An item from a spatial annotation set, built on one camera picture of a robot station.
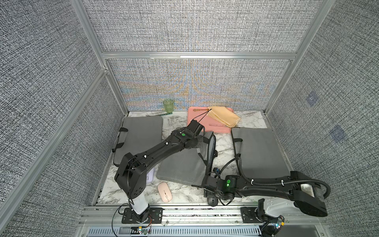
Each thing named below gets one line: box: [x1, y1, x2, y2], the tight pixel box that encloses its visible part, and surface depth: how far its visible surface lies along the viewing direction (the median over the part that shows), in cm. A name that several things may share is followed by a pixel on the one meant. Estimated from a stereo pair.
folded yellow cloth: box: [206, 106, 241, 128], surface depth 119 cm
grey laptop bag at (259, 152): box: [230, 127, 292, 179], surface depth 97 cm
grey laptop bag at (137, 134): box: [112, 116, 164, 167], surface depth 111 cm
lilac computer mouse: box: [146, 166, 155, 183], surface depth 86 cm
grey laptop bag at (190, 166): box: [155, 131, 217, 187], surface depth 86 cm
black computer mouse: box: [207, 197, 219, 207], surface depth 78 cm
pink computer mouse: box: [157, 181, 173, 203], surface depth 81 cm
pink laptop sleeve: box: [187, 106, 234, 133], surface depth 113 cm
